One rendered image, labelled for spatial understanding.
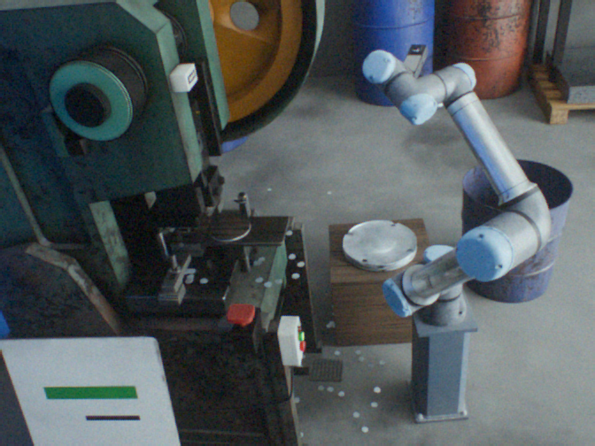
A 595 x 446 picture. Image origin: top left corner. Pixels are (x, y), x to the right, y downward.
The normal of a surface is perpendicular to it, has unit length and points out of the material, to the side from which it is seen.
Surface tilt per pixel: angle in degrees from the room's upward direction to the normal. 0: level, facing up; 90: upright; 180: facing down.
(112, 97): 90
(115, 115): 90
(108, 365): 78
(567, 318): 0
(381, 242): 0
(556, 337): 0
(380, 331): 90
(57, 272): 90
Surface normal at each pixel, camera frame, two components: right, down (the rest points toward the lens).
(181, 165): -0.14, 0.58
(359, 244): -0.11, -0.82
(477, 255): -0.77, 0.35
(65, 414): -0.10, 0.40
